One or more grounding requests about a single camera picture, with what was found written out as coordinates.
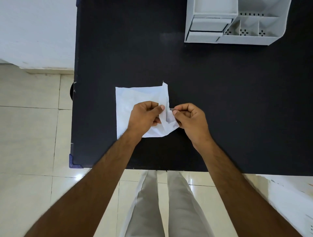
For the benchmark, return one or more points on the person's right hand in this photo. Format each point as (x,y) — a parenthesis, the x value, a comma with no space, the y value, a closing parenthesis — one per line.
(195,124)

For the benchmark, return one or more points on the person's left hand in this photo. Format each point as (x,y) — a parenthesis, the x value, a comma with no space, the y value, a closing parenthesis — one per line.
(140,117)

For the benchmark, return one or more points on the person's right thumb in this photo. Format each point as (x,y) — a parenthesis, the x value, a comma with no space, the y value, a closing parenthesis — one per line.
(179,113)

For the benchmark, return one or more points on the person's left thumb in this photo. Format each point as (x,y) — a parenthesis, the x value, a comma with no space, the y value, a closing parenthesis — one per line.
(159,109)

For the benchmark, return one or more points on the white paper sheet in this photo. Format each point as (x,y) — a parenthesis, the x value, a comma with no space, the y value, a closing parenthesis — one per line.
(129,102)

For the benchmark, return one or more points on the person's left forearm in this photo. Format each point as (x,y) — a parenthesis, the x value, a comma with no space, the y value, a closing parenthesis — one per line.
(97,185)

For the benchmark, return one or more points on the person's right forearm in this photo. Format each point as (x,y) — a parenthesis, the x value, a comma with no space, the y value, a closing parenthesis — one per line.
(239,195)

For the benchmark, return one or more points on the white organizer drawer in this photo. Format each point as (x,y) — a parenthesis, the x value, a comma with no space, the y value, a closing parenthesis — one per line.
(204,36)
(210,24)

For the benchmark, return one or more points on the black round table knob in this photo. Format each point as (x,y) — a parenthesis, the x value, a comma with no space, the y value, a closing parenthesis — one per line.
(71,91)

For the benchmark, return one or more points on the person's grey trousers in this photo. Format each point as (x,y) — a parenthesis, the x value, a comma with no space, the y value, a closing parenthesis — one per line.
(149,210)

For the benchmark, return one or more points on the blue table corner protector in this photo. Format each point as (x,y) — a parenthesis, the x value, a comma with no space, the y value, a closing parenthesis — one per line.
(72,163)

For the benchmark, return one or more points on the white plastic desk organizer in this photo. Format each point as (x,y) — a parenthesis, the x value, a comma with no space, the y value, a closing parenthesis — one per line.
(254,26)

